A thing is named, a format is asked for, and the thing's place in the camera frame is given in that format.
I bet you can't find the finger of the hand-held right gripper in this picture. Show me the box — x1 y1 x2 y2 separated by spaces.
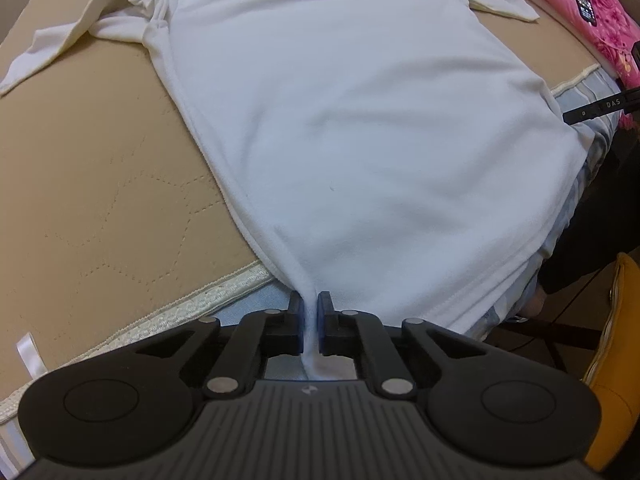
562 87 640 125

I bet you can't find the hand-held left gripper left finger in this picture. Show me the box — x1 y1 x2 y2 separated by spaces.
132 292 306 401

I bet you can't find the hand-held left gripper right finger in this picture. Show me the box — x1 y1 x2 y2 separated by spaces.
319 291 493 401

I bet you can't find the white t-shirt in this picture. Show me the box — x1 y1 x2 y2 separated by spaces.
0 0 591 382

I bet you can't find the pink floral blanket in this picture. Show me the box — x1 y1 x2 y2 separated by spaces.
457 0 640 131

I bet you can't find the black smartphone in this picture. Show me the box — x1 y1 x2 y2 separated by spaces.
571 0 599 26

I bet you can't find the beige quilted mattress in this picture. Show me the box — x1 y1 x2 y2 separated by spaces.
0 0 603 411

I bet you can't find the white ribbon mattress tag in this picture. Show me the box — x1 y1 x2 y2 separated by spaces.
15 334 37 377

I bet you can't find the dark chair frame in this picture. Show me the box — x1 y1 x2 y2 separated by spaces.
497 316 603 373

